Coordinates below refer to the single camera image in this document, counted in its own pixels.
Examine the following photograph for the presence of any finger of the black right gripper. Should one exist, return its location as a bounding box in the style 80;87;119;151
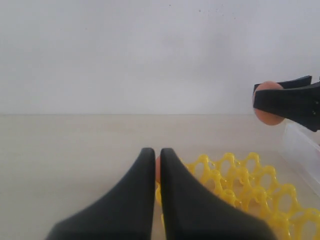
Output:
253;82;320;132
254;75;312;92

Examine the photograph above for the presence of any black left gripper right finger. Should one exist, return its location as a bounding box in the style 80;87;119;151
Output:
160;148;276;240

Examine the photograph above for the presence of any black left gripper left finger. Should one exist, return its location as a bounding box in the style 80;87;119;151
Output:
46;147;156;240

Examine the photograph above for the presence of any brown egg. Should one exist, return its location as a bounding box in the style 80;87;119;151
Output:
155;155;161;184
252;81;285;126

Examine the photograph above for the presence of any clear plastic bin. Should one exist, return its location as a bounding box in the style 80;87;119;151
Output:
279;123;320;195

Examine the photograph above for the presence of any yellow plastic egg tray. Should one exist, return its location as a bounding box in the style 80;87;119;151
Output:
155;152;320;240

